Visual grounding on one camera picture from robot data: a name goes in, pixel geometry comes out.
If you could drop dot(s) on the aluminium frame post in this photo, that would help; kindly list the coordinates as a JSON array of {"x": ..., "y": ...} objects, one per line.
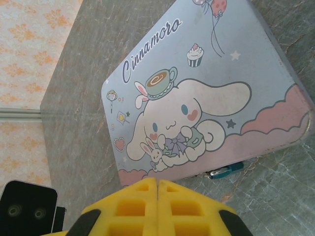
[{"x": 19, "y": 114}]

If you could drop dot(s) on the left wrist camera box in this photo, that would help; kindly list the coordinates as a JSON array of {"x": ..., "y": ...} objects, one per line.
[{"x": 24, "y": 209}]

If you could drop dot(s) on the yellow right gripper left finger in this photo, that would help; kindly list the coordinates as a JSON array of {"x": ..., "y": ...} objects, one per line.
[{"x": 128, "y": 216}]

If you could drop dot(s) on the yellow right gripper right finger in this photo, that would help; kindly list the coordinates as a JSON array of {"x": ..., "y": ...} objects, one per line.
[{"x": 192, "y": 216}]

